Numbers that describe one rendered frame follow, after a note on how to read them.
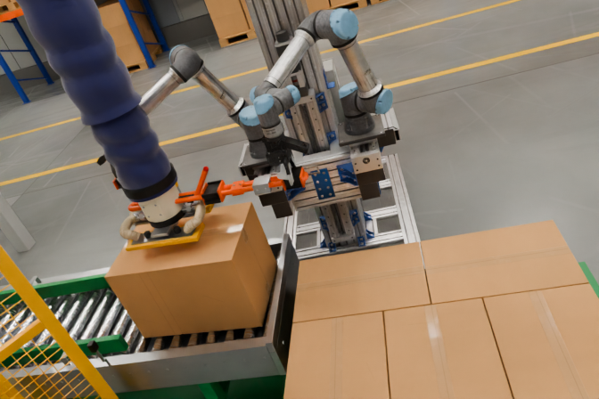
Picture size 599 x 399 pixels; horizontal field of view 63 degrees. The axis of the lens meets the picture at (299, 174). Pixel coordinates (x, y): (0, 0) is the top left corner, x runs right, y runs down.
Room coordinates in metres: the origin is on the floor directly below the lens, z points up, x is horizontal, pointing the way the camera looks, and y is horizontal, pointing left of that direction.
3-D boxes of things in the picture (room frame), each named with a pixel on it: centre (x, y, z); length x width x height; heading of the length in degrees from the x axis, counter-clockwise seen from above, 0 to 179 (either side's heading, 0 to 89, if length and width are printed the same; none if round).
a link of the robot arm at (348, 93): (2.15, -0.36, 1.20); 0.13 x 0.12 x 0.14; 36
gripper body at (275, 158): (1.71, 0.05, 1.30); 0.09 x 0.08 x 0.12; 73
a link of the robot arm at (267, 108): (1.71, 0.04, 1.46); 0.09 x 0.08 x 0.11; 126
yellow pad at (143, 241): (1.78, 0.63, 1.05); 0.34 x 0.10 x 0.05; 73
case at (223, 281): (1.87, 0.60, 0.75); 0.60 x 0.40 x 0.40; 73
